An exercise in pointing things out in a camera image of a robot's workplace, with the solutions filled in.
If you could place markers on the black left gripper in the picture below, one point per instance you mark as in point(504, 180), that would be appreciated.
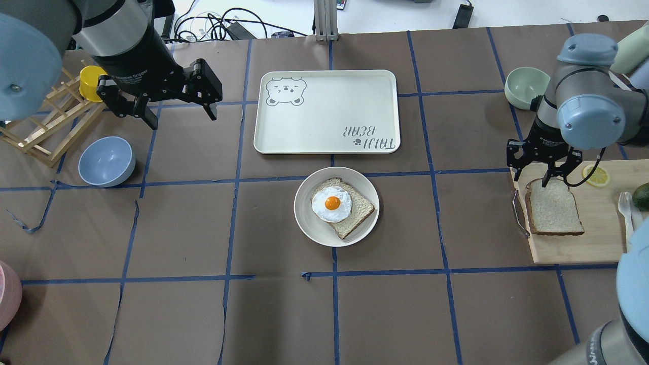
point(143, 65)

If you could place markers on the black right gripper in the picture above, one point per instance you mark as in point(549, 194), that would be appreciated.
point(546, 138)

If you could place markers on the bread slice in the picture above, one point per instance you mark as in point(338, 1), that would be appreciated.
point(552, 209)
point(361, 208)

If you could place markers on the cream round plate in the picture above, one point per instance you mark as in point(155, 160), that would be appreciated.
point(321, 232)

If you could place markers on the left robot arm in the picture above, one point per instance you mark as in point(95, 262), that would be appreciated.
point(119, 35)

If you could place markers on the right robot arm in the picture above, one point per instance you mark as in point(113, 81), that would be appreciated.
point(582, 110)

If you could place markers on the lemon slice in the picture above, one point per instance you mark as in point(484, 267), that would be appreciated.
point(596, 176)

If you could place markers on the blue bowl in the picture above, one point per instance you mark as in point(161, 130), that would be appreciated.
point(107, 162)

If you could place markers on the pale green bowl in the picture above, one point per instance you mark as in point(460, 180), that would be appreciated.
point(523, 85)

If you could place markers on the white plastic fork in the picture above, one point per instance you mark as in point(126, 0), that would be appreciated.
point(624, 208)

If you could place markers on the wooden cutting board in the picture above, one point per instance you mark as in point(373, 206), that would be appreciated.
point(603, 240)

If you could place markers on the yellow mug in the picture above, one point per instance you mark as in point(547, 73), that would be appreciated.
point(89, 80)

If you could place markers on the green avocado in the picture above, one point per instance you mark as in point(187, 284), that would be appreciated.
point(640, 197)

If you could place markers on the cream bear serving tray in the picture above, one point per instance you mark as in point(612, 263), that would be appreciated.
point(328, 112)

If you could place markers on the wooden mug rack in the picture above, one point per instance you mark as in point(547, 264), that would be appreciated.
point(68, 109)

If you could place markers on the black power adapter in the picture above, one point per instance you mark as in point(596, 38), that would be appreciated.
point(463, 16)

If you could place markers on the fried egg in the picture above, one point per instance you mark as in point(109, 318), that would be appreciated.
point(332, 204)

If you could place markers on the pink bowl with ice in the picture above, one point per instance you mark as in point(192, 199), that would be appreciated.
point(11, 294)

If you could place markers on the aluminium frame post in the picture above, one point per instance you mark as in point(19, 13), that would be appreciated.
point(326, 20)

